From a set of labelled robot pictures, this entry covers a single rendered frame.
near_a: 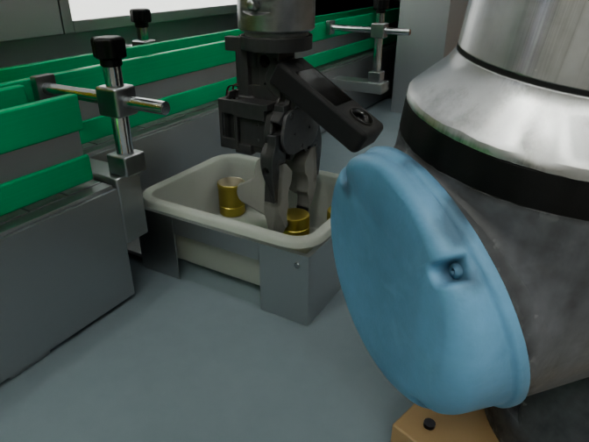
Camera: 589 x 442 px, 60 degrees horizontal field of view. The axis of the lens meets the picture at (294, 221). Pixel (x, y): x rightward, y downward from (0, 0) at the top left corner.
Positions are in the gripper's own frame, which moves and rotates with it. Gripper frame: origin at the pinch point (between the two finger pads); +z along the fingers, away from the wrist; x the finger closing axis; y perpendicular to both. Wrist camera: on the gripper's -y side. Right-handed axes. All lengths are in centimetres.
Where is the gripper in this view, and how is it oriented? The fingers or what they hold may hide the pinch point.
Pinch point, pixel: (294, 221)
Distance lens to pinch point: 57.9
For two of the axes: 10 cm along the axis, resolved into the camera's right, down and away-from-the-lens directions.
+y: -8.6, -2.3, 4.6
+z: 0.0, 8.9, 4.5
